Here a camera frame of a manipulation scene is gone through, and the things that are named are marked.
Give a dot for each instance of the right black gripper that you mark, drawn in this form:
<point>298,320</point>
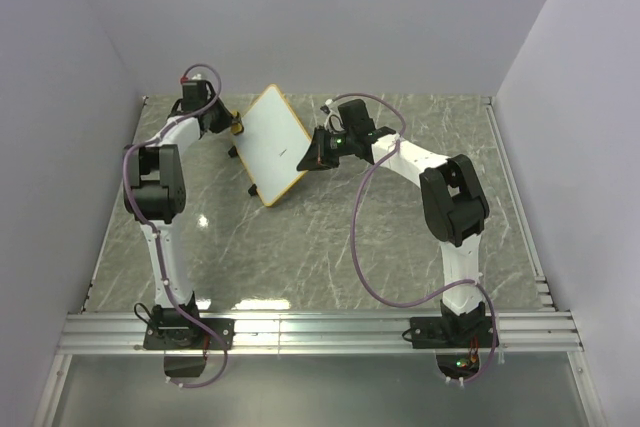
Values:
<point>314,157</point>

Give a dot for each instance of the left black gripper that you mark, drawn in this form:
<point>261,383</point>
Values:
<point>226,120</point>

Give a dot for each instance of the yellow-framed whiteboard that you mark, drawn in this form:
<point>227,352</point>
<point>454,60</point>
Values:
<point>271,145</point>

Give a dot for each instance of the yellow bone-shaped eraser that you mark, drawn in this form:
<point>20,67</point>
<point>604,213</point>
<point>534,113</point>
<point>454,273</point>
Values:
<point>236,127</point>

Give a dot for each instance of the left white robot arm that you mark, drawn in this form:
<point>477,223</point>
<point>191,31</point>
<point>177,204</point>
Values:
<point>155,194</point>

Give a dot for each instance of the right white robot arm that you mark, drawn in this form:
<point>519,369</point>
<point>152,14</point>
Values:
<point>454,204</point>

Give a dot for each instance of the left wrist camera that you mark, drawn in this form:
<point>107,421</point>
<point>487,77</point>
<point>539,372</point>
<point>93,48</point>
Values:
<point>198,77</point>

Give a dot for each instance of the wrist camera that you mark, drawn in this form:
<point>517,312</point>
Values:
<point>333,122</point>
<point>198,77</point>

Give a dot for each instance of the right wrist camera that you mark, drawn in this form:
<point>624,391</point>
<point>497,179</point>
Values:
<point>333,122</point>

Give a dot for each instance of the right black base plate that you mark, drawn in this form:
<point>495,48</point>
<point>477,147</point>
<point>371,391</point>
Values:
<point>430,332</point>

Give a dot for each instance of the aluminium mounting rail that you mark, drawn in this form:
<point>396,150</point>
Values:
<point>290,333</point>

